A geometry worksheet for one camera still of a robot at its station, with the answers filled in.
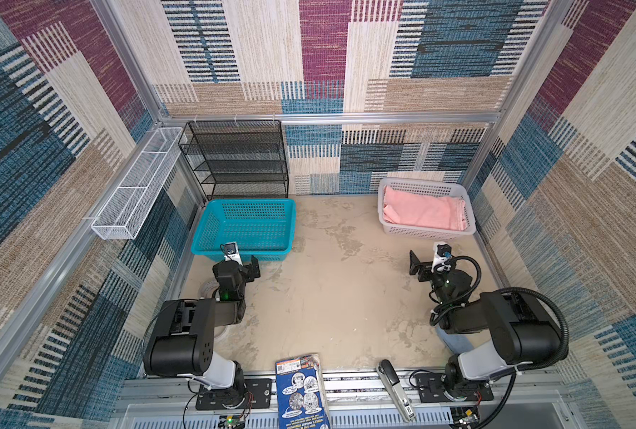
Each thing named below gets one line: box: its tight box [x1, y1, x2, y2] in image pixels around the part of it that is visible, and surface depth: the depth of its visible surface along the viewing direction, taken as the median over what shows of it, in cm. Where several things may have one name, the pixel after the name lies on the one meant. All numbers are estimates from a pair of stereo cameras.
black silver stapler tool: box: [376, 359, 417, 423], surface depth 73 cm
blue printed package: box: [275, 353, 331, 429], surface depth 73 cm
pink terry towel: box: [383, 185, 467, 232], surface depth 109 cm
